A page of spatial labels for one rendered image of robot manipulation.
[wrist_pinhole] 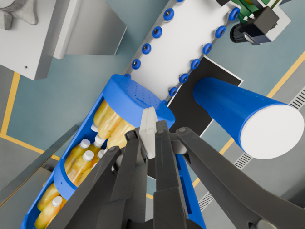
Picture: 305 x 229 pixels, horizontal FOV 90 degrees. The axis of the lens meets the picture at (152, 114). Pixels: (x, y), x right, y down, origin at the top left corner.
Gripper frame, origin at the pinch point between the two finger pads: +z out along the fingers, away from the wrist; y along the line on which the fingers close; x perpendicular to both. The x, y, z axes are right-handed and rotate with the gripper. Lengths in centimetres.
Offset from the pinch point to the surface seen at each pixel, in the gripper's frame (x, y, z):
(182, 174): -91, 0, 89
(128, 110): -4.6, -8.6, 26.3
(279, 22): 4, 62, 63
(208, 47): 4, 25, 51
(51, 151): -41, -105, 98
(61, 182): -25, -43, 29
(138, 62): 7, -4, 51
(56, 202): -41, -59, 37
